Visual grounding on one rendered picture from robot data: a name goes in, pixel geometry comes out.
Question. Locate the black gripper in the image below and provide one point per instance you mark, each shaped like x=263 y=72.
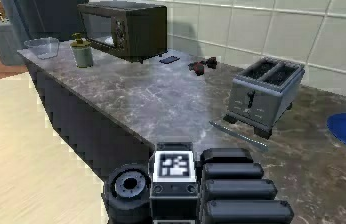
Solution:
x=127 y=186

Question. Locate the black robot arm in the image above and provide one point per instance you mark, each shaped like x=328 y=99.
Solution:
x=227 y=193

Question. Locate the dark marble kitchen counter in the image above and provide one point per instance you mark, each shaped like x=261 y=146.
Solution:
x=167 y=106

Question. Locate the grey knife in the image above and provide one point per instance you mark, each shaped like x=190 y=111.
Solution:
x=239 y=135

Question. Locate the black cell phone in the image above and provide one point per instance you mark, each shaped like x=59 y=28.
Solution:
x=169 y=59

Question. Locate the dark red food lump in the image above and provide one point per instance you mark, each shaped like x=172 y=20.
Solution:
x=201 y=66

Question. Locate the green soap dispenser bottle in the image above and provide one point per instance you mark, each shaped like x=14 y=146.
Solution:
x=82 y=51

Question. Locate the black microwave oven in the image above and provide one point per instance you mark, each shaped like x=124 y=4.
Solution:
x=127 y=28

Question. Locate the clear glass bowl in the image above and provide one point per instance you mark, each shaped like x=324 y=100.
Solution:
x=42 y=46

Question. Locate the silver toaster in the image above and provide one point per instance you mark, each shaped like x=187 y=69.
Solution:
x=264 y=93

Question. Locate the grey bin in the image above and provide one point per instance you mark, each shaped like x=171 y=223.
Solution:
x=2 y=41

